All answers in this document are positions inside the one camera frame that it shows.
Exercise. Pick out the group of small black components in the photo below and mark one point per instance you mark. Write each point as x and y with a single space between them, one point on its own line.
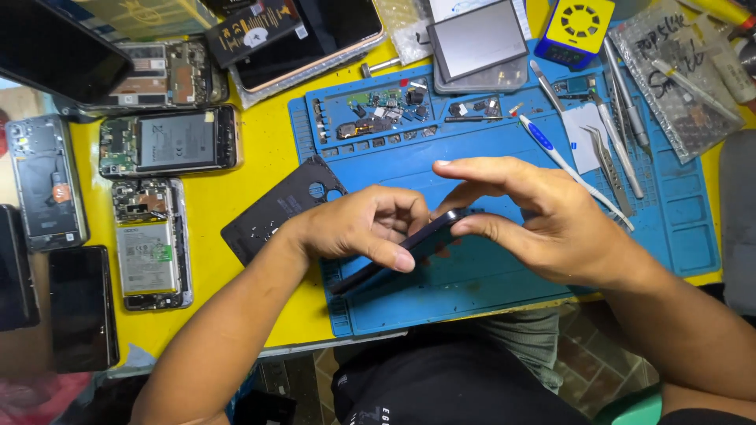
475 107

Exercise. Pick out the yellow and blue fan device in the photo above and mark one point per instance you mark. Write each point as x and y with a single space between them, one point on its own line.
576 29

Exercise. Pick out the dark blue smartphone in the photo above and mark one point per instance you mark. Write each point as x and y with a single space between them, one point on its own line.
425 242

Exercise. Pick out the white glue tube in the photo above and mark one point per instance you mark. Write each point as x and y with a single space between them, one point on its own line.
732 74

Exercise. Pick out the straight steel tweezers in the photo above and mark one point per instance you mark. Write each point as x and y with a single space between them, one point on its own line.
617 141

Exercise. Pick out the clear plastic bag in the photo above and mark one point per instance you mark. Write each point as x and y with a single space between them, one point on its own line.
407 23

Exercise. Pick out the person's left hand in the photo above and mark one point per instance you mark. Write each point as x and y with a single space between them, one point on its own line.
348 227

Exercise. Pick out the thin black screwdriver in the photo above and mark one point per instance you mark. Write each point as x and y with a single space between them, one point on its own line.
472 118

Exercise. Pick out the silver precision screwdriver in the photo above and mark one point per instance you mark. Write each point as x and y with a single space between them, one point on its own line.
626 100

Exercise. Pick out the grey open phone frame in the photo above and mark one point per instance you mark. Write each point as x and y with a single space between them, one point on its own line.
47 189

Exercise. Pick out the white paper slip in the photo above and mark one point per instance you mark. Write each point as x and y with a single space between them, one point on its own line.
582 139

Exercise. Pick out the green plastic stool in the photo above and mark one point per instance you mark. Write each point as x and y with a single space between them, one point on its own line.
632 407

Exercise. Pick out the person's right hand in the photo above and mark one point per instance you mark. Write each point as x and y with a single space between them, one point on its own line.
549 230

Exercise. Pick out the grey display module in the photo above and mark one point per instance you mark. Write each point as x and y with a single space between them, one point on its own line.
475 38

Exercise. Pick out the pink plastic bag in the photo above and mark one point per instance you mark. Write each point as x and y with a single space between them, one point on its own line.
35 398

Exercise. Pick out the heap of small phone parts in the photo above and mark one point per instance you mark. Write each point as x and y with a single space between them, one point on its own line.
378 112

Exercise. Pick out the small metal cylinder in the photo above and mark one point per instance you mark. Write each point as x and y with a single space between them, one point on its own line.
381 66

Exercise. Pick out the open phone with white battery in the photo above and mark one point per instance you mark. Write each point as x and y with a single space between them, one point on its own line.
147 254

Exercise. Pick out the curved steel tweezers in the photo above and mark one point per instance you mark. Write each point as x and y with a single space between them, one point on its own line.
608 171

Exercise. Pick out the phone with rose gold edge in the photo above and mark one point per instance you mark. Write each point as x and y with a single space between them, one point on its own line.
331 35

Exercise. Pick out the open phone with exposed boards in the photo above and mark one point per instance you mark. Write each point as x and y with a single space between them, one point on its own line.
171 74

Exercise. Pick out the blue silicone repair mat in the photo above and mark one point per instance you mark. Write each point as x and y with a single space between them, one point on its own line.
472 295

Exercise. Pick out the black smartphone with dark screen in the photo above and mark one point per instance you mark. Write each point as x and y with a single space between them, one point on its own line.
82 307

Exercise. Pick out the large black tablet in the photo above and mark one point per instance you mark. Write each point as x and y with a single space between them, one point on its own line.
53 47

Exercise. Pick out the person's grey shirt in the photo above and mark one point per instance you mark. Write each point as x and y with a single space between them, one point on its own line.
525 342

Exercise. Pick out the white pen tool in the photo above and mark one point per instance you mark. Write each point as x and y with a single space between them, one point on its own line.
697 88

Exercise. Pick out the white and blue toothbrush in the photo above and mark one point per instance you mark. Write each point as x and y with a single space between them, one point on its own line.
549 150

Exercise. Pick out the black phone battery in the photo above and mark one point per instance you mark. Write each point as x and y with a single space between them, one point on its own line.
254 32

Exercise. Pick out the open phone with black battery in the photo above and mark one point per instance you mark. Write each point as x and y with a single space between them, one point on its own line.
171 141

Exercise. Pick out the flat metal spudger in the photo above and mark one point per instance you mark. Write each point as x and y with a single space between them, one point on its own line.
546 85

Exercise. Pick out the black phone back cover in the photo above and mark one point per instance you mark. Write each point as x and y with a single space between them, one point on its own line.
271 218

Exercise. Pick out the bubble bag with black writing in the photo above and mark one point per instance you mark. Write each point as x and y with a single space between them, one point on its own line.
673 94

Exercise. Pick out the black phone with rounded edge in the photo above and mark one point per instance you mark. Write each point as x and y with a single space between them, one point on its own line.
15 265

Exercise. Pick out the person's black shorts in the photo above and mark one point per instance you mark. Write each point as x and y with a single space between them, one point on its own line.
443 383

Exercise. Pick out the greenish cardboard box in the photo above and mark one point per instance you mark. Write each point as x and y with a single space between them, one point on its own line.
147 15

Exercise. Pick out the clear plastic parts box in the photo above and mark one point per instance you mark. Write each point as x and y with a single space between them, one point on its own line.
490 80

